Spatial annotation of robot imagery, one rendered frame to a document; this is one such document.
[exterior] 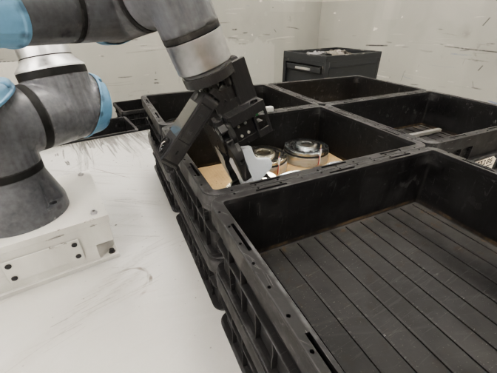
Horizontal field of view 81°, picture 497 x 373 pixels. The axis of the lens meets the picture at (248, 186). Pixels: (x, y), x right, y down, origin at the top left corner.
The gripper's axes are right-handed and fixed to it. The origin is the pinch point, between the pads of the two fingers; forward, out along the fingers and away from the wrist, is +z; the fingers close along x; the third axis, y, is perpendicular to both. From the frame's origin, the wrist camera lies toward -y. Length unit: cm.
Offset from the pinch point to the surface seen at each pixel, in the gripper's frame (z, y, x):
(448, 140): 5.9, 34.6, -13.0
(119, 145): 8, -18, 76
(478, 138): 9.8, 42.6, -13.6
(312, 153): 6.9, 19.2, 6.2
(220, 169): 3.4, 0.8, 14.5
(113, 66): 13, 8, 326
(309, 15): 62, 286, 349
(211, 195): -9.1, -6.6, -10.2
